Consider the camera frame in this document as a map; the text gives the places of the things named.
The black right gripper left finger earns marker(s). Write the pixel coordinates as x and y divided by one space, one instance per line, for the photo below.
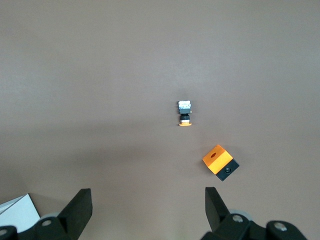
75 215

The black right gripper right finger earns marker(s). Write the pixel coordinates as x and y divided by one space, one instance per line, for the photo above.
217 215

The orange emergency stop button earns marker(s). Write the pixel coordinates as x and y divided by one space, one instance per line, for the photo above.
185 113

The orange and black button box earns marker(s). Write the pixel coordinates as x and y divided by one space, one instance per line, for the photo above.
217 160

